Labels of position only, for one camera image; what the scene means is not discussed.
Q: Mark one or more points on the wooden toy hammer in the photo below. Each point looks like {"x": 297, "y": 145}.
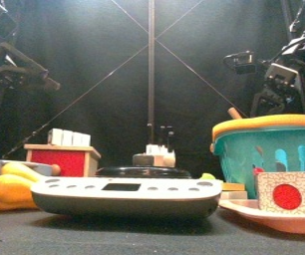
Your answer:
{"x": 234, "y": 113}

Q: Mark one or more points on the black round stove burner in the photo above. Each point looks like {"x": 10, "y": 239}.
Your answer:
{"x": 143, "y": 172}

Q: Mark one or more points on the teal basket with orange rim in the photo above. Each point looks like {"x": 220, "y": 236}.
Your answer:
{"x": 269, "y": 152}

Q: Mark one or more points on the red toy in basket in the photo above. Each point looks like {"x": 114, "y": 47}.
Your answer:
{"x": 258, "y": 170}

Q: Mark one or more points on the red wooden toy box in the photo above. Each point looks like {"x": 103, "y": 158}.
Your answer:
{"x": 67, "y": 161}

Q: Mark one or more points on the green toy piece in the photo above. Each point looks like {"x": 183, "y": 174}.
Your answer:
{"x": 208, "y": 176}

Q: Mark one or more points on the wooden ball knob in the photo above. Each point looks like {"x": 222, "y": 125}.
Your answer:
{"x": 56, "y": 170}

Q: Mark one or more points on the white patterned cube red dot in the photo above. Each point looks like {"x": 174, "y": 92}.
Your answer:
{"x": 286, "y": 192}

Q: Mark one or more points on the wooden toy slices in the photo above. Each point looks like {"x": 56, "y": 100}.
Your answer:
{"x": 233, "y": 191}

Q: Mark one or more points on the grey white toy block set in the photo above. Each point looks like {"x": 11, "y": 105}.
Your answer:
{"x": 157, "y": 157}

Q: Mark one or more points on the yellow toy bell pepper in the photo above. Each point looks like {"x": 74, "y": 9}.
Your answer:
{"x": 12, "y": 191}

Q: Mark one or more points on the pink plate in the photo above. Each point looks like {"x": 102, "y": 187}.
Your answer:
{"x": 274, "y": 217}

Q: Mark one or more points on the grey kitchen scale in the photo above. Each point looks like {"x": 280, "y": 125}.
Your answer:
{"x": 127, "y": 196}

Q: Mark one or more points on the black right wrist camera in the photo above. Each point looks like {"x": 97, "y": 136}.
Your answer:
{"x": 241, "y": 62}

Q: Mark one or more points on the metal frame pole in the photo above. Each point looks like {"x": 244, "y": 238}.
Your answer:
{"x": 151, "y": 66}

